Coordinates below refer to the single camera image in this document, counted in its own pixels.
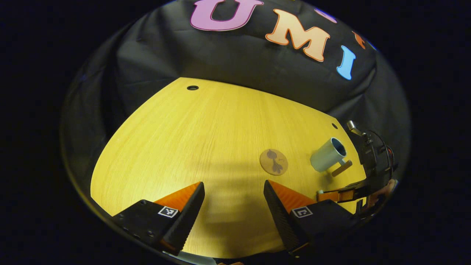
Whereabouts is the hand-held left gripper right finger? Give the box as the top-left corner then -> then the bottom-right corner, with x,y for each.
263,180 -> 361,258

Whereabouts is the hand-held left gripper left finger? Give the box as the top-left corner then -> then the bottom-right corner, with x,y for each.
111,181 -> 206,257

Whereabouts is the pale blue cup wooden handle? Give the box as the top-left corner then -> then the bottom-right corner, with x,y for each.
310,137 -> 353,177

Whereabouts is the round brown printed coaster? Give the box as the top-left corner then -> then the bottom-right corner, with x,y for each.
259,149 -> 289,176

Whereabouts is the black backdrop cloth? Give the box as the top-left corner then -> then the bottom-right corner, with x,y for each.
61,0 -> 411,206

